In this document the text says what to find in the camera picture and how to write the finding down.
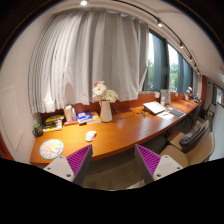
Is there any white computer mouse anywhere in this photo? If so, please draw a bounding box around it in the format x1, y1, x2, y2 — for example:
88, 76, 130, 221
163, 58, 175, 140
85, 131, 97, 142

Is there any round blue mouse pad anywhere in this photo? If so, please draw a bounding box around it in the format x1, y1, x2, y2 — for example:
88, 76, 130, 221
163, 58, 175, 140
39, 139, 64, 159

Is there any white flower vase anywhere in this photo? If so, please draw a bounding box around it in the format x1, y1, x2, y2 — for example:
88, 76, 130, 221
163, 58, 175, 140
100, 101, 112, 122

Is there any white curtain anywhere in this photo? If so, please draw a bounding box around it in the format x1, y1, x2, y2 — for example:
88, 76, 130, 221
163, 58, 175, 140
29, 9, 149, 113

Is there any white bottle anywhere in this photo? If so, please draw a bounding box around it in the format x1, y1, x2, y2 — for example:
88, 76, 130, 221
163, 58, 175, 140
64, 105, 72, 122

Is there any white paper sheet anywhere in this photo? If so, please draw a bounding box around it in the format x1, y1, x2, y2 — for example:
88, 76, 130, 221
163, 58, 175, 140
157, 112, 174, 120

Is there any beige chair with black cushion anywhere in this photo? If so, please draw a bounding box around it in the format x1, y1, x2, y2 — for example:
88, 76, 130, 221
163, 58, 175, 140
160, 121, 215, 168

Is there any far black office chair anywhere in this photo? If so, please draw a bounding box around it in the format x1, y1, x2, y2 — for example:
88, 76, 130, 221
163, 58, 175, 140
190, 101, 203, 126

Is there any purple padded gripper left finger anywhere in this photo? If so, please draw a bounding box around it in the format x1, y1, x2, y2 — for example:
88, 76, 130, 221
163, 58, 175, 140
44, 145, 93, 186

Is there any dark green jar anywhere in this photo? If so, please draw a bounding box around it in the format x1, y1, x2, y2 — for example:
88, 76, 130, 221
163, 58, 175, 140
33, 124, 43, 137

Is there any silver laptop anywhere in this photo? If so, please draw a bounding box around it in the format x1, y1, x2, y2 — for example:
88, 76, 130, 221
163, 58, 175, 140
143, 101, 166, 115

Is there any white and pink flower bouquet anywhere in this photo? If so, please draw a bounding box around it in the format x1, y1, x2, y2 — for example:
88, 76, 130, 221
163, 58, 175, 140
92, 81, 118, 103

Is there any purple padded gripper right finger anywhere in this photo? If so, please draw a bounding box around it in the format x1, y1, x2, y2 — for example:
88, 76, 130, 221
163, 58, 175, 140
134, 144, 182, 184

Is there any blue boxed book stack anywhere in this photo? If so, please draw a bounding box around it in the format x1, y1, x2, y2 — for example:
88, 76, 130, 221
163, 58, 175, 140
77, 111, 101, 124

